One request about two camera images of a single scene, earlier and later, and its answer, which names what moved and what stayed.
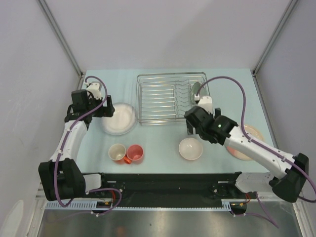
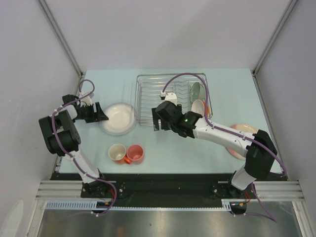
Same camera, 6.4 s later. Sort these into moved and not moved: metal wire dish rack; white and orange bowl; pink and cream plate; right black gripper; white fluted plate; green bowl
Moved: white and orange bowl; right black gripper
Not moved: pink and cream plate; white fluted plate; metal wire dish rack; green bowl
